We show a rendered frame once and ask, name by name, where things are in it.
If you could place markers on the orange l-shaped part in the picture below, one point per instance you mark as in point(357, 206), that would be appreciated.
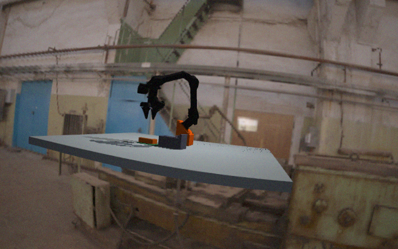
point(147, 140)

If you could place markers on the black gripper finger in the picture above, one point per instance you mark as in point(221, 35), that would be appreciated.
point(154, 111)
point(146, 111)

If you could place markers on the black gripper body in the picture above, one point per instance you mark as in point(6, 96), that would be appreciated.
point(149, 103)

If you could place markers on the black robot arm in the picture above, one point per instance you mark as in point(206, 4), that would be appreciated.
point(154, 84)

